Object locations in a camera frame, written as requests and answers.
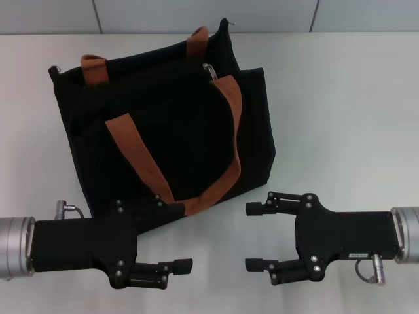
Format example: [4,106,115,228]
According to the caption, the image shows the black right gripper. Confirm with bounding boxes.
[244,191,403,287]

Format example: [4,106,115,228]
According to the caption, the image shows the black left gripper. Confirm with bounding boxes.
[30,194,194,291]

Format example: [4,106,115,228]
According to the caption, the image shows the black food bag orange handles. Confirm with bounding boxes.
[48,18,276,236]

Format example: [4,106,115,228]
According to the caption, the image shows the silver zipper pull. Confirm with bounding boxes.
[202,63,219,82]

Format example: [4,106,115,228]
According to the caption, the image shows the left gripper cable silver connector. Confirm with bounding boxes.
[54,200,86,219]

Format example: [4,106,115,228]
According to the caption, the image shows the gripper cable silver connector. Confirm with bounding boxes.
[354,253,388,284]
[54,200,86,219]

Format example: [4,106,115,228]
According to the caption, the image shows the right gripper cable silver connector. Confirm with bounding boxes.
[354,253,388,284]

